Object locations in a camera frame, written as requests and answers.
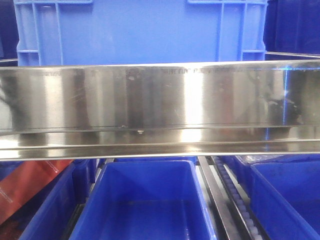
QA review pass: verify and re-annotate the clear plastic bag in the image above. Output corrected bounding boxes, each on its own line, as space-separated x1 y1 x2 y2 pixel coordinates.
239 154 282 164

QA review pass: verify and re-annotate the steel front shelf beam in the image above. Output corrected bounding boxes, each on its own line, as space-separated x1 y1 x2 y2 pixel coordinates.
0 60 320 161

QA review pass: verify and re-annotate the white roller track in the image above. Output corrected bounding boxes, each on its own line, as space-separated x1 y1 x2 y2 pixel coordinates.
211 156 268 240

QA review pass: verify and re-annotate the red foil bag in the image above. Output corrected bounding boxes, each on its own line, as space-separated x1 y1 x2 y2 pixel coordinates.
0 159 72 224

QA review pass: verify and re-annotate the large blue bin upper centre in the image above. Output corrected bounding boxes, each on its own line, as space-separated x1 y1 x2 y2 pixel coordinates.
13 0 268 66

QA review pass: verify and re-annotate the steel divider rail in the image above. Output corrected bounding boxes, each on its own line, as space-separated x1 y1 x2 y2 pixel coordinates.
198 156 250 240

